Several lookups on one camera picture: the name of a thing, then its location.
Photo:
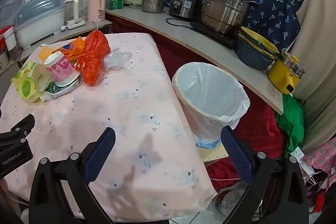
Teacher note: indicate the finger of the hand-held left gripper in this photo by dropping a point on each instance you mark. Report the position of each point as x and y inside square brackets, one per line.
[25, 123]

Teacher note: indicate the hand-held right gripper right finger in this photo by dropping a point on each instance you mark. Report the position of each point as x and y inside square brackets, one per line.
[236, 153]

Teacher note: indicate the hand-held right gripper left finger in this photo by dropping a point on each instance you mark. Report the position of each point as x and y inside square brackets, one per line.
[101, 153]

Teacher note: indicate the green wet wipe packet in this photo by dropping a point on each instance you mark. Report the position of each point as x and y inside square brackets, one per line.
[26, 85]

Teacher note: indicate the pink floral paper cup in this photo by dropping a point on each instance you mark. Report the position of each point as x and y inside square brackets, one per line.
[61, 71]

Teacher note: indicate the trash bin with white liner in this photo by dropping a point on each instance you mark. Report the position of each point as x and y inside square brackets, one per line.
[189, 98]

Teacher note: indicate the clear plastic bag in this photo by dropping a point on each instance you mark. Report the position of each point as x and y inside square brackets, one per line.
[118, 58]

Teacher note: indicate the orange plastic bag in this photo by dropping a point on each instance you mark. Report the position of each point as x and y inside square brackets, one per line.
[94, 56]

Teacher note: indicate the red cloth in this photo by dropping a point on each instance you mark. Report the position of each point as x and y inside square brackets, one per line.
[262, 129]

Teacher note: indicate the pink printed tablecloth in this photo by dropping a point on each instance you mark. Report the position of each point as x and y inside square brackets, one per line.
[118, 108]

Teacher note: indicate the clear plastic bottle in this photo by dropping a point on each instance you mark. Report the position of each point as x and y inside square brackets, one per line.
[228, 200]

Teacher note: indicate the green cloth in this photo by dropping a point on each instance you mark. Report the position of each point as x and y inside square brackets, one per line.
[291, 121]

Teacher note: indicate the red plastic basin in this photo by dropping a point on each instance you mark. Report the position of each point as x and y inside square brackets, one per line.
[2, 43]

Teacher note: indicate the white tumbler dark base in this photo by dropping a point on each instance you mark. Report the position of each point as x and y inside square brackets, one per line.
[11, 39]

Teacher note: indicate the pink pineapple print cloth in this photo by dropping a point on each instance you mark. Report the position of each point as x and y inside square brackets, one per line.
[323, 155]

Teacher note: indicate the yellow electric pot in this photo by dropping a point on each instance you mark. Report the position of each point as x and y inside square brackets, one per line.
[281, 74]

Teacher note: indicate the blue basin yellow rim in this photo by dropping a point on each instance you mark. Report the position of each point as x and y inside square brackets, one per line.
[252, 36]
[249, 58]
[242, 40]

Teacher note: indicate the white dish drainer grey lid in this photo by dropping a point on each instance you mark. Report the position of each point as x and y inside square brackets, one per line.
[39, 27]

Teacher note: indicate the white power plug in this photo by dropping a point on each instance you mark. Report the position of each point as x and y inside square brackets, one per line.
[63, 27]

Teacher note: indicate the black induction cooktop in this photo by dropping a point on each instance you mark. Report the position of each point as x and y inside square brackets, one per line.
[210, 32]

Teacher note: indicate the beige curtain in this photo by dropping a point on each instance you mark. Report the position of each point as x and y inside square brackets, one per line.
[315, 43]

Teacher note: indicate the pink electric kettle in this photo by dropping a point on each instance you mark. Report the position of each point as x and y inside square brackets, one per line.
[94, 6]

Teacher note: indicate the large steel steamer pot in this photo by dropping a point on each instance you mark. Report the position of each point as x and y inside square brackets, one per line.
[225, 14]

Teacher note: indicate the navy printed cloth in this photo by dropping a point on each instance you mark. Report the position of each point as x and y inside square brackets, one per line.
[275, 14]

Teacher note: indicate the clear food container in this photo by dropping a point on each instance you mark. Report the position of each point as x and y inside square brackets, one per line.
[135, 5]

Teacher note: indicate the small steel pot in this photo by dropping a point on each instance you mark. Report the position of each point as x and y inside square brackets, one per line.
[152, 5]

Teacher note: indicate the steel rice cooker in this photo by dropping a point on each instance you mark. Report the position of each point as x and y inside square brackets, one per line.
[181, 3]

